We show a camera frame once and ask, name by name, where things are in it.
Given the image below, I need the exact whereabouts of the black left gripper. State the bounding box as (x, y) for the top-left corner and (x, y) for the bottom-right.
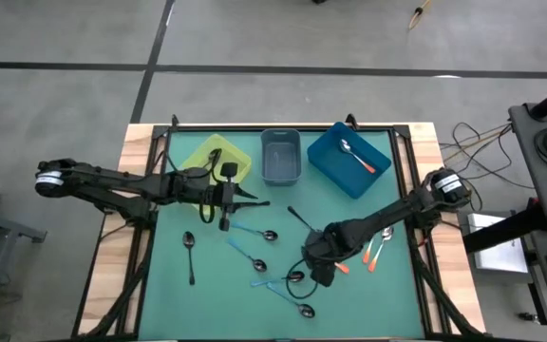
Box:
(208, 182), (259, 218)

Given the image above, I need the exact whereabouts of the blue-handled dark spoon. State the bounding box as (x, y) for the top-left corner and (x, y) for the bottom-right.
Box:
(266, 281), (317, 319)
(249, 270), (307, 289)
(228, 220), (280, 242)
(225, 237), (269, 274)

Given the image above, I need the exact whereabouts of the grey plastic bin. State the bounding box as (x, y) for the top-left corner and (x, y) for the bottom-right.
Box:
(260, 127), (303, 186)

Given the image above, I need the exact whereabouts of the yellow translucent plastic bin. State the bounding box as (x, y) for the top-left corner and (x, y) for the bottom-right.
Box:
(177, 133), (253, 216)

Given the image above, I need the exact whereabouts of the blue plastic bin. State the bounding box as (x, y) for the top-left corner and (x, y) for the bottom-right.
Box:
(306, 121), (393, 200)

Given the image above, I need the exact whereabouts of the teal table mat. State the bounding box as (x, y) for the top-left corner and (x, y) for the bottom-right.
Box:
(138, 130), (425, 341)

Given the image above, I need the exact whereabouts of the white box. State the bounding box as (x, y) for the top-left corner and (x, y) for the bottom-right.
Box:
(465, 212), (531, 276)

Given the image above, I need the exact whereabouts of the black diagonal bar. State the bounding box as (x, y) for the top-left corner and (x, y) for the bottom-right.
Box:
(462, 199), (547, 256)

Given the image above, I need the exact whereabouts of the grey equipment cart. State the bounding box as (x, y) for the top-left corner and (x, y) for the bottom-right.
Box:
(508, 101), (547, 342)

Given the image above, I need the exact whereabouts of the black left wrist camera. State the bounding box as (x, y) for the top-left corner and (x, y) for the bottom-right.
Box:
(219, 161), (239, 186)

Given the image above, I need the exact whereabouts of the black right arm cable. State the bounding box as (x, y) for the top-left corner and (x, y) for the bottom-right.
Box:
(286, 258), (320, 300)

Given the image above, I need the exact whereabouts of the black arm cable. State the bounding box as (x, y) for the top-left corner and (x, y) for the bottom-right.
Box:
(198, 147), (224, 225)
(286, 258), (320, 300)

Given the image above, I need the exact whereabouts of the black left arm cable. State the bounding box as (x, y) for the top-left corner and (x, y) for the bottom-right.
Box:
(198, 147), (224, 225)

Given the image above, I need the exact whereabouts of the black aluminium table frame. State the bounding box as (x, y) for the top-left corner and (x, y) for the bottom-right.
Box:
(71, 112), (489, 342)

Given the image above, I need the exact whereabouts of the black floor cable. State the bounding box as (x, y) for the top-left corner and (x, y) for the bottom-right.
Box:
(451, 121), (536, 191)

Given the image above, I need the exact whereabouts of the yellow floor cable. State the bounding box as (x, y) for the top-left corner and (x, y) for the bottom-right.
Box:
(439, 123), (512, 165)

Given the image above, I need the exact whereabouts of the yellow looped cable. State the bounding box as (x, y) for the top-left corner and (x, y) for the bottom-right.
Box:
(407, 0), (434, 31)

